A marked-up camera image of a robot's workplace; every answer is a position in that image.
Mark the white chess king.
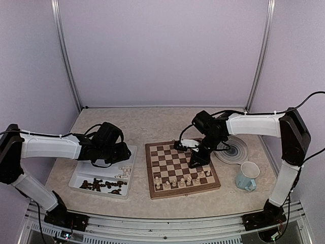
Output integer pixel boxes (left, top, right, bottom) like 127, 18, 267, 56
179, 178, 185, 188

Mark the light blue ceramic mug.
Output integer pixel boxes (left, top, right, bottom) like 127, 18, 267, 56
235, 161, 260, 192

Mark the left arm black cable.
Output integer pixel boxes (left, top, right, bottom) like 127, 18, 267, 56
0, 128, 74, 139

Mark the aluminium frame post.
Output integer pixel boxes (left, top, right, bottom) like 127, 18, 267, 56
245, 0, 276, 111
51, 0, 83, 113

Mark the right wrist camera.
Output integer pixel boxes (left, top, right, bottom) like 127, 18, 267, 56
174, 139, 199, 151

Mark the white chess bishop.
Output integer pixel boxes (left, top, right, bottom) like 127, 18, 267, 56
154, 176, 163, 191
172, 179, 177, 188

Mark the blue spiral ceramic plate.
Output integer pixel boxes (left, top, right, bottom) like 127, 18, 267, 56
214, 137, 249, 165

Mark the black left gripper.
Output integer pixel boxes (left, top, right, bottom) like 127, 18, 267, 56
99, 141, 131, 164

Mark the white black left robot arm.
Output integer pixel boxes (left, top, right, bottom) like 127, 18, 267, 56
1, 122, 132, 226

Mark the white chess queen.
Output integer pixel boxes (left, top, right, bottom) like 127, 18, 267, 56
186, 175, 192, 186

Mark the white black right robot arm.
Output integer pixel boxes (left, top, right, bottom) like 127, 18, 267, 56
180, 107, 311, 226

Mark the light chess pieces pile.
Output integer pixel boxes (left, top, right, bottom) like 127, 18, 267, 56
114, 166, 132, 178

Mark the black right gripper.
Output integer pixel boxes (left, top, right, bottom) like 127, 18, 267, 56
189, 132, 224, 168

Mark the wooden chess board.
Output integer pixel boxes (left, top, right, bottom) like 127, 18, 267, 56
145, 141, 221, 200

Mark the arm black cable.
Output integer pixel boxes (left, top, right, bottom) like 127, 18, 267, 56
0, 128, 74, 139
215, 91, 325, 163

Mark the white plastic divided tray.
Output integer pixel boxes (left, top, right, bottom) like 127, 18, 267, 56
69, 145, 137, 199

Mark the rear aluminium frame rail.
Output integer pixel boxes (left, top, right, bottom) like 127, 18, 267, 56
82, 105, 246, 110

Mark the dark chess pieces pile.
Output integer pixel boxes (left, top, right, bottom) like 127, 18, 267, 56
79, 178, 127, 195

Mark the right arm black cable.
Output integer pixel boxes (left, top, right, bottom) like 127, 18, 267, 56
215, 91, 325, 163

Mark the right aluminium frame post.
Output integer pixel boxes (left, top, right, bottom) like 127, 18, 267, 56
245, 0, 276, 111

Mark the front aluminium rail base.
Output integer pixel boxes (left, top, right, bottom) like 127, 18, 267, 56
17, 201, 315, 243

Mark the left aluminium frame post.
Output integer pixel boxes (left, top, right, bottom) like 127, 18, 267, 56
51, 0, 83, 113

